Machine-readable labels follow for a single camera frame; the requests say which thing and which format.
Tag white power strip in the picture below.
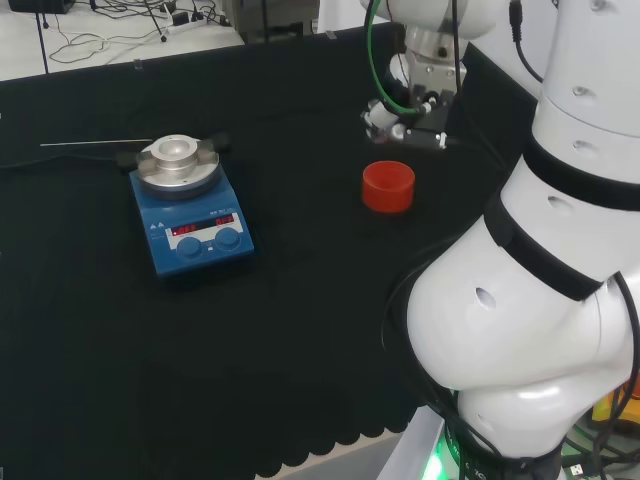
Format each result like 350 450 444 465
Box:
167 16 232 35

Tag yellow stop button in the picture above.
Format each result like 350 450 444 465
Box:
592 383 640 437

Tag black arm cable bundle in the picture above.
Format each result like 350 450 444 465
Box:
381 267 504 464

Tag grey metal cabinet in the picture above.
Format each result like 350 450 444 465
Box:
237 0 322 45

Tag black bench cloth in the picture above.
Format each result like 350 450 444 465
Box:
0 20 546 480

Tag thin glass rod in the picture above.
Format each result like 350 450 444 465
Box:
39 140 154 149

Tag green cable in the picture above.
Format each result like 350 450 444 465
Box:
363 0 417 119

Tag black box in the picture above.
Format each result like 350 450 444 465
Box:
7 0 76 15

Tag black heater power cable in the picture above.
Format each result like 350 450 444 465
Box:
0 152 121 170

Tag tangled floor cables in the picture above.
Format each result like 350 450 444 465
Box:
42 0 174 65

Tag heater with blue base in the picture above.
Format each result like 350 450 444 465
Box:
115 132 257 291

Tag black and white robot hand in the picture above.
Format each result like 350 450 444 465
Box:
359 48 470 150

